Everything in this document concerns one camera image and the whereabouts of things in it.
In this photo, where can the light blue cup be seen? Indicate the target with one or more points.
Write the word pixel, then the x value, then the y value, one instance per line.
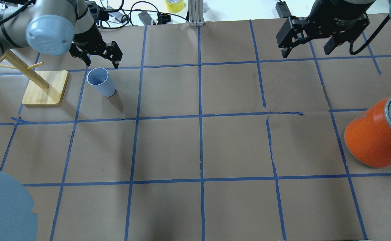
pixel 101 81

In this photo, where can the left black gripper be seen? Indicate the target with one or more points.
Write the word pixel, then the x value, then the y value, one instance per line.
pixel 87 37

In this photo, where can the yellow tape roll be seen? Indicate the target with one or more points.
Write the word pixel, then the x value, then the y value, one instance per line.
pixel 174 6

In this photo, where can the aluminium frame post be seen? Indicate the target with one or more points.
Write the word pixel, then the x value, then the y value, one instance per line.
pixel 195 12

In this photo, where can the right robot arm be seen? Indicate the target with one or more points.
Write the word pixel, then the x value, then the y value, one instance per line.
pixel 284 11

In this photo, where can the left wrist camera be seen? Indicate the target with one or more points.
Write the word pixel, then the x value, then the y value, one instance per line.
pixel 98 13

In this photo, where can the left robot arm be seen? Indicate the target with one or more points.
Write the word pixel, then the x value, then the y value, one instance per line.
pixel 55 27

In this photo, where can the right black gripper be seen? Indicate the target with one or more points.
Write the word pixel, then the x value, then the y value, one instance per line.
pixel 340 15

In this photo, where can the orange can with metal lid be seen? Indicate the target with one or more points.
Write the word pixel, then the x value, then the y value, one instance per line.
pixel 368 137

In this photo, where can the wooden cup rack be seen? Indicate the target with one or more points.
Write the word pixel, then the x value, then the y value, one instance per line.
pixel 44 87

